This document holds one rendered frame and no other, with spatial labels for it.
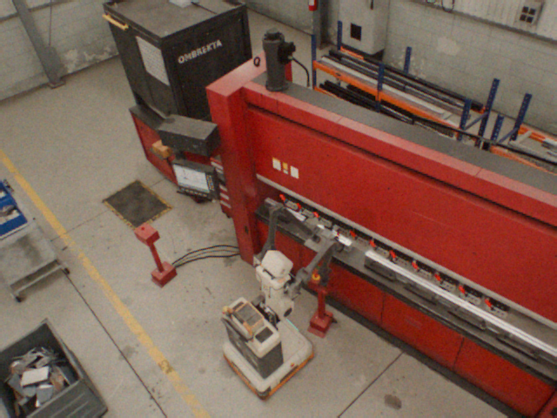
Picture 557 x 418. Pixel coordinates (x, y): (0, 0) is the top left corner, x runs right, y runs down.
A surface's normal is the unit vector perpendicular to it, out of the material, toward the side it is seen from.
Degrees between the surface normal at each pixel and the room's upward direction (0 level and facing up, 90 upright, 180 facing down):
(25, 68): 90
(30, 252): 0
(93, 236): 0
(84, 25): 90
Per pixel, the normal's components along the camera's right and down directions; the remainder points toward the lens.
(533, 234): -0.63, 0.58
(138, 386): -0.07, -0.70
